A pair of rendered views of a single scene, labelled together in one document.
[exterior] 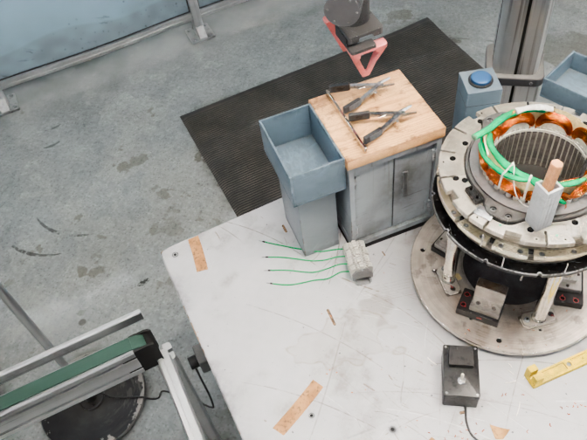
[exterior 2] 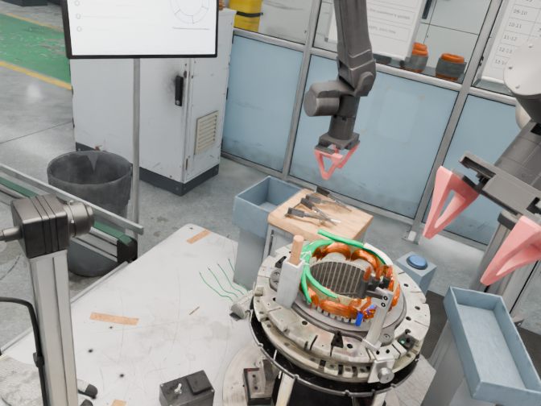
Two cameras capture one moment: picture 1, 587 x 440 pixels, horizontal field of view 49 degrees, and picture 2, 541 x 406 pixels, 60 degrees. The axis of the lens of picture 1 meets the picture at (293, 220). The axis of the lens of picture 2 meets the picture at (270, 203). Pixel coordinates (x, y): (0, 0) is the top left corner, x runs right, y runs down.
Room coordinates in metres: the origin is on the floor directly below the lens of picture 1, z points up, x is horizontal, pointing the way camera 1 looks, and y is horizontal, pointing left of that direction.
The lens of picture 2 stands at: (0.07, -0.74, 1.63)
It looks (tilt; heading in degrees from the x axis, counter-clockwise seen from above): 29 degrees down; 41
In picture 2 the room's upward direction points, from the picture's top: 10 degrees clockwise
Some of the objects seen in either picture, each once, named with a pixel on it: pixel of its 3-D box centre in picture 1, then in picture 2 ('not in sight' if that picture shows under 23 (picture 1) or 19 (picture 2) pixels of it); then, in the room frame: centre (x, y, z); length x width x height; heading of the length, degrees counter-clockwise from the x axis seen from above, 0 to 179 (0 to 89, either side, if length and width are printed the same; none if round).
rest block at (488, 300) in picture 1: (488, 298); (260, 378); (0.60, -0.34, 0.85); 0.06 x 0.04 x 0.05; 56
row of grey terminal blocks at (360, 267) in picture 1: (357, 259); (247, 304); (0.76, -0.12, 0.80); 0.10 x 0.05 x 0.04; 3
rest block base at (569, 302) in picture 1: (569, 287); not in sight; (0.61, -0.50, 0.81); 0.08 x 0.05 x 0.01; 158
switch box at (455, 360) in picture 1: (459, 374); (187, 393); (0.47, -0.25, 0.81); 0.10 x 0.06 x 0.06; 166
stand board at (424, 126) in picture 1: (375, 117); (321, 218); (0.91, -0.19, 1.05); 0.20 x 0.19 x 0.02; 104
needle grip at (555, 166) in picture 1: (551, 176); (295, 252); (0.58, -0.37, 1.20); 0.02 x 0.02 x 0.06
